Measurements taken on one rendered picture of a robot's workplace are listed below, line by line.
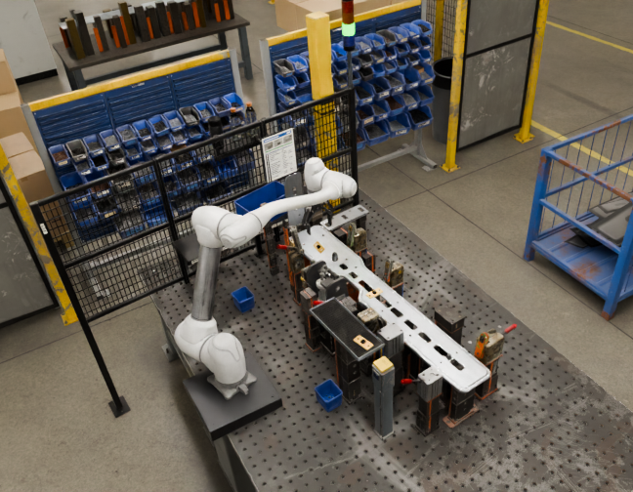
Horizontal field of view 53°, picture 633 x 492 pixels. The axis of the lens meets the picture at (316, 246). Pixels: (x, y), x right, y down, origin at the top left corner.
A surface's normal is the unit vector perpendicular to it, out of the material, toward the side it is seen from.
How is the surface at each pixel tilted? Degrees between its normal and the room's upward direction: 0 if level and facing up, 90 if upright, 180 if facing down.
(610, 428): 0
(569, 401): 0
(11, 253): 93
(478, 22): 91
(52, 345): 0
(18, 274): 92
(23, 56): 90
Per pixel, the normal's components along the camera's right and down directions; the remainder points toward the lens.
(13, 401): -0.07, -0.78
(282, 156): 0.55, 0.48
